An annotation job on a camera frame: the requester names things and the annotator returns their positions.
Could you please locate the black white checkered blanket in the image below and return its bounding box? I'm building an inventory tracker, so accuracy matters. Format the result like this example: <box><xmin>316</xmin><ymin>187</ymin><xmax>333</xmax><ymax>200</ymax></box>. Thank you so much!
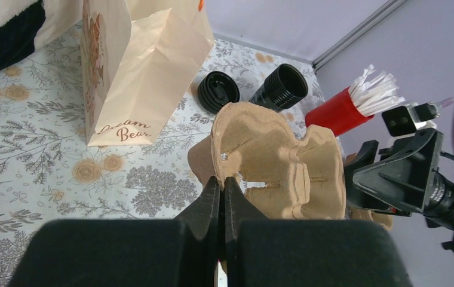
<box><xmin>0</xmin><ymin>1</ymin><xmax>45</xmax><ymax>70</ymax></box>

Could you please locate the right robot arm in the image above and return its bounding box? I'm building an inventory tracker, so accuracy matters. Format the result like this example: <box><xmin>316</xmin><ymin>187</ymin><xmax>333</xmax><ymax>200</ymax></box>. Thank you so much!
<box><xmin>344</xmin><ymin>128</ymin><xmax>454</xmax><ymax>253</ymax></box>

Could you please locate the red cup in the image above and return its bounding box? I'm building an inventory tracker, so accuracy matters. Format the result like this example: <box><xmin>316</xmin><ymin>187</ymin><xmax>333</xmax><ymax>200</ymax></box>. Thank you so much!
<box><xmin>305</xmin><ymin>88</ymin><xmax>374</xmax><ymax>136</ymax></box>

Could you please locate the white paper straws bundle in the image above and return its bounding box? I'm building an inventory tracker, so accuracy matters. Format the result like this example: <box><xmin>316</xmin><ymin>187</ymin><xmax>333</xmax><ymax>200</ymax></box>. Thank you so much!
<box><xmin>348</xmin><ymin>65</ymin><xmax>406</xmax><ymax>117</ymax></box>

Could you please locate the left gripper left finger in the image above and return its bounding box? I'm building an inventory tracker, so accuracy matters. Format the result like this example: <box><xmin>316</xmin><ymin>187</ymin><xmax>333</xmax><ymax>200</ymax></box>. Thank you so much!
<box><xmin>10</xmin><ymin>177</ymin><xmax>220</xmax><ymax>286</ymax></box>

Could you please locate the peach paper bag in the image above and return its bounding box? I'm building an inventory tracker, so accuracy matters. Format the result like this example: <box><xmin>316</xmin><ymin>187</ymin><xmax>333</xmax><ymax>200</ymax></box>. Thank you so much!
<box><xmin>33</xmin><ymin>0</ymin><xmax>215</xmax><ymax>147</ymax></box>

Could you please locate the stack of black lids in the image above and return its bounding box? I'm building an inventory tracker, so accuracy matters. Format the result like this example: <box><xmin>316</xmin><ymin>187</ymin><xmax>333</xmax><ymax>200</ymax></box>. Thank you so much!
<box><xmin>197</xmin><ymin>71</ymin><xmax>240</xmax><ymax>114</ymax></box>

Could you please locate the floral tablecloth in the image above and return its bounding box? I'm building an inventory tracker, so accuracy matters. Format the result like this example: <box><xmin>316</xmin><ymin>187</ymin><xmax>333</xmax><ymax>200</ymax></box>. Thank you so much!
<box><xmin>0</xmin><ymin>25</ymin><xmax>323</xmax><ymax>286</ymax></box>

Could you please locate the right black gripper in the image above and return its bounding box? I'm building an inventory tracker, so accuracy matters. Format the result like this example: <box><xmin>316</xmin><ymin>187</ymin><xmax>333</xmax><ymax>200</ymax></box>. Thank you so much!
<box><xmin>343</xmin><ymin>127</ymin><xmax>446</xmax><ymax>218</ymax></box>

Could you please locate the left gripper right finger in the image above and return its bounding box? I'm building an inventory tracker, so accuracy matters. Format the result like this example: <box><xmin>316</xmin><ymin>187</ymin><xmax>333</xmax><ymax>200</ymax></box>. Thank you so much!
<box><xmin>224</xmin><ymin>177</ymin><xmax>412</xmax><ymax>286</ymax></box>

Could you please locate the brown cardboard cup carrier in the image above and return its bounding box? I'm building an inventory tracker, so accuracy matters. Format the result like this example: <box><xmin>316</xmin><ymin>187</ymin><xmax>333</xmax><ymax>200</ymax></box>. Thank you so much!
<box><xmin>345</xmin><ymin>200</ymin><xmax>393</xmax><ymax>231</ymax></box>

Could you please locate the single brown cup carrier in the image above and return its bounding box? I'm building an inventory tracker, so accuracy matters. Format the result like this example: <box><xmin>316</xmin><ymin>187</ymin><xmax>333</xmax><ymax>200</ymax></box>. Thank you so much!
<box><xmin>188</xmin><ymin>102</ymin><xmax>346</xmax><ymax>219</ymax></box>

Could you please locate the stack of black cups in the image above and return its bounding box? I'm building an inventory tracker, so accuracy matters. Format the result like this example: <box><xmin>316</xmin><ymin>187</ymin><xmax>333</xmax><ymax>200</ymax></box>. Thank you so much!
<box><xmin>249</xmin><ymin>63</ymin><xmax>308</xmax><ymax>112</ymax></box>

